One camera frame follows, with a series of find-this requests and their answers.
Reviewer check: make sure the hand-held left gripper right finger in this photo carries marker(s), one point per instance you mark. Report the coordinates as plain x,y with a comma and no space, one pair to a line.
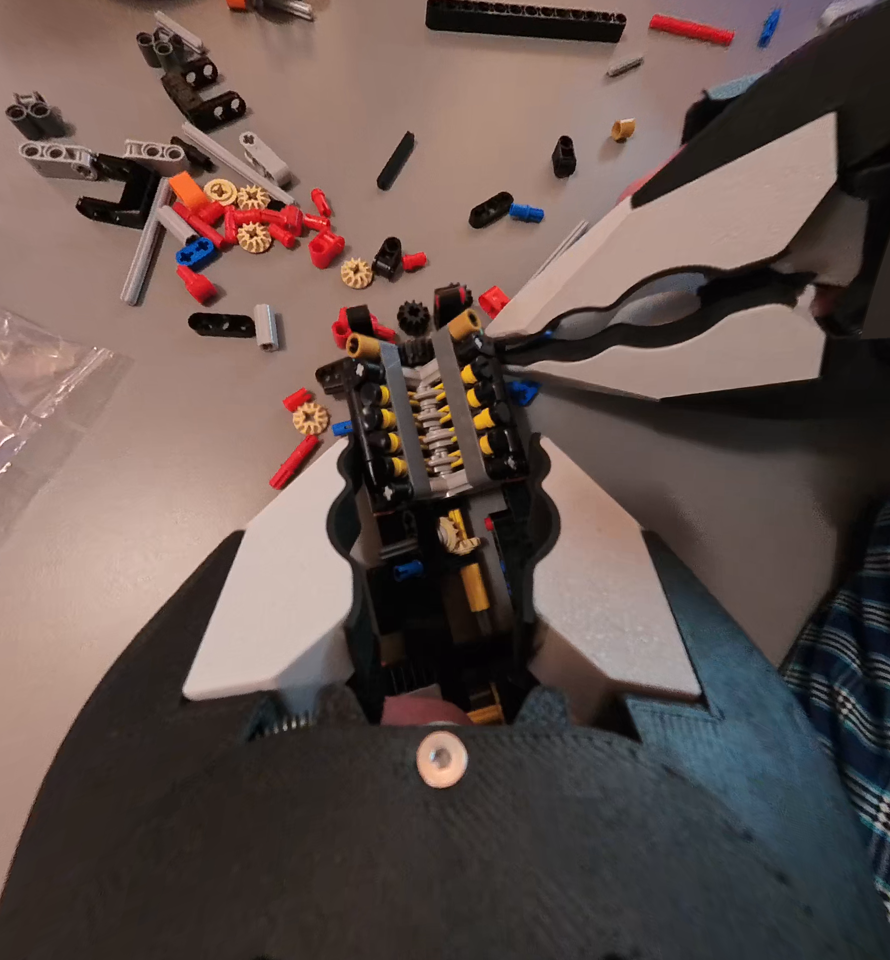
602,592

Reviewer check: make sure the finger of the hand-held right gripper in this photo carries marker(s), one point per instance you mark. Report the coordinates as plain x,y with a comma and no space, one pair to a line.
715,210
715,352

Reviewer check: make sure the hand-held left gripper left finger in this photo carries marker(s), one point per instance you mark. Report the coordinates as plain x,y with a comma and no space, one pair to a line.
280,592

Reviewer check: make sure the lego engine assembly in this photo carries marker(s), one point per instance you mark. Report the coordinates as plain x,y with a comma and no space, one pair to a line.
403,420

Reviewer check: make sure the small blue lego pin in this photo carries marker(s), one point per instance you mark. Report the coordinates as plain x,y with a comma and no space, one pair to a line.
771,26

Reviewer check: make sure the mustard lego bushing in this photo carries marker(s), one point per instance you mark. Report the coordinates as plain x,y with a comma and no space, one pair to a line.
621,133

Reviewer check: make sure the red lego pin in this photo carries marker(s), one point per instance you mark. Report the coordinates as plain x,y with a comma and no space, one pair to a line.
415,261
293,462

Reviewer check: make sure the long grey lego axle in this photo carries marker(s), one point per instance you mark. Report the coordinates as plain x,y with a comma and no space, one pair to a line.
565,247

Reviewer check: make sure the black lego connector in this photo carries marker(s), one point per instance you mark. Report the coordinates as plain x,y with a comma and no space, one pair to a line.
563,161
385,262

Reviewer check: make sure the short grey lego axle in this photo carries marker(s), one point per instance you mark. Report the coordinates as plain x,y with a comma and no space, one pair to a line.
625,65

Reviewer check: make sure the red lego axle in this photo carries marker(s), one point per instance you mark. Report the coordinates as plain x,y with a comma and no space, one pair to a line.
689,30

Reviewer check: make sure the red lego bushing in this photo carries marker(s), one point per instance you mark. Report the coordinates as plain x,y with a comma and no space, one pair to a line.
295,399

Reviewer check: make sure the red lego pin connector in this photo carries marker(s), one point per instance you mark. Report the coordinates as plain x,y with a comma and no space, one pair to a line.
340,334

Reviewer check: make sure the light grey lego connector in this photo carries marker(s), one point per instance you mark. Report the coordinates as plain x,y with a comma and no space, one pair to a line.
264,326

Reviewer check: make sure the long black lego beam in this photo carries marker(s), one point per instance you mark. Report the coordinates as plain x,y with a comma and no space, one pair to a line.
490,28

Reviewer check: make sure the black lego gear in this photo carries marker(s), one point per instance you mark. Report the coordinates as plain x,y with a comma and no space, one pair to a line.
407,326

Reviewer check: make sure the black lego axle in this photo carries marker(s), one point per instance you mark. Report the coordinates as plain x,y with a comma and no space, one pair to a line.
396,160

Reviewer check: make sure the pile of red lego pins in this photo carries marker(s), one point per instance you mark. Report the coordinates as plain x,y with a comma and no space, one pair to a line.
325,251

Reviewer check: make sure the small blue lego connector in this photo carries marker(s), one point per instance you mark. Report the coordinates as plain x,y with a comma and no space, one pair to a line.
186,259

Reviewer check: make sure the orange lego piece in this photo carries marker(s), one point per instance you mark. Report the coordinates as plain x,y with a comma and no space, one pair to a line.
186,187

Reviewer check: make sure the black lego fork piece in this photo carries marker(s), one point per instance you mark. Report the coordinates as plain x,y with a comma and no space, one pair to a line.
133,180

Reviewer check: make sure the long light grey lego beam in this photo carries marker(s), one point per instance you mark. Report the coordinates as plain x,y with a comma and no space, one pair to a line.
219,154

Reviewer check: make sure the short black lego pin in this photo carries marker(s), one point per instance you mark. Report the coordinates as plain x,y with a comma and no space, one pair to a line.
193,152

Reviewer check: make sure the grey lego liftarm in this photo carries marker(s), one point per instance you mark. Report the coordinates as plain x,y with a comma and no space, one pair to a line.
131,154
84,169

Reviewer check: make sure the orange and grey lego part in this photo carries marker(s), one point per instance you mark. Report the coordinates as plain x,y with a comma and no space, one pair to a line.
280,9

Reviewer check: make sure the black angled lego liftarm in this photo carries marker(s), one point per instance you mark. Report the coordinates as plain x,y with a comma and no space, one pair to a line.
182,94

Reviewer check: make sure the blue plaid shirt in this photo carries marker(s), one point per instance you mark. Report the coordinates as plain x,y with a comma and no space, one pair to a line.
865,675

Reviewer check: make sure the clear plastic bag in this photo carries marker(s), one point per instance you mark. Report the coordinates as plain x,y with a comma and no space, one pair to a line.
17,375

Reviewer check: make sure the light grey cross connector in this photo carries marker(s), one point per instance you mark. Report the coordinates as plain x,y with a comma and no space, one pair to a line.
272,169

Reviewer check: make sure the dark grey double connector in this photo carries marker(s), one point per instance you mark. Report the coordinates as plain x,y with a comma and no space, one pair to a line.
148,60
47,127

